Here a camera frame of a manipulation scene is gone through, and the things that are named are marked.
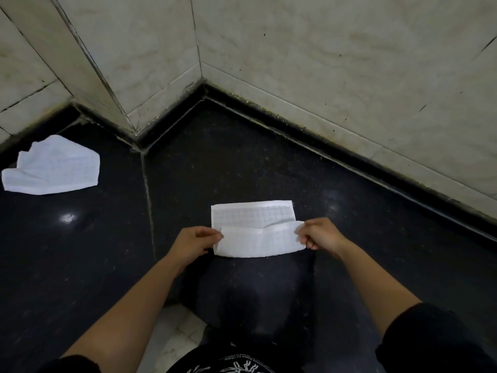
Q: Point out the person's right forearm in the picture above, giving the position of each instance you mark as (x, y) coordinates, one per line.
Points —
(376, 291)

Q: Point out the group of white cloths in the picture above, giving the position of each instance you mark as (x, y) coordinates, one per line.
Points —
(54, 167)

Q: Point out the white terry cloth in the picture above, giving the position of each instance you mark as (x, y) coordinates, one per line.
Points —
(256, 242)

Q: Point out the person's left hand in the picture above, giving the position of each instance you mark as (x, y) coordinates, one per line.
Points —
(190, 244)

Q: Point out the person's left forearm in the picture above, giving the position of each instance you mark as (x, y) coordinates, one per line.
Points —
(128, 318)

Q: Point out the person's right hand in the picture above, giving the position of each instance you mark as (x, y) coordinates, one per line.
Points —
(326, 234)

